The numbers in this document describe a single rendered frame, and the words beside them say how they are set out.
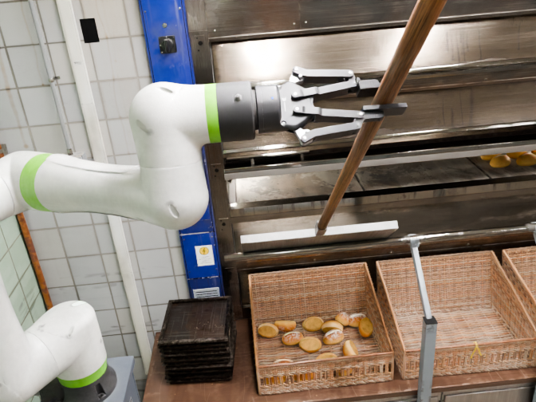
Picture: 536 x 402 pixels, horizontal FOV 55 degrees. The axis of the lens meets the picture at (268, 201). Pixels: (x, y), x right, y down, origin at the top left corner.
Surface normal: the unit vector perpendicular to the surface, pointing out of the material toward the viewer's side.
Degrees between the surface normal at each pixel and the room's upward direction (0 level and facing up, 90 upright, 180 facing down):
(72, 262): 90
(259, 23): 90
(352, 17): 90
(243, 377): 0
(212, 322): 0
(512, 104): 70
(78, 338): 87
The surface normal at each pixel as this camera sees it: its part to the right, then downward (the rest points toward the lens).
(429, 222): 0.04, 0.11
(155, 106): 0.00, -0.18
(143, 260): 0.07, 0.44
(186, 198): 0.45, 0.10
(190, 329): -0.07, -0.89
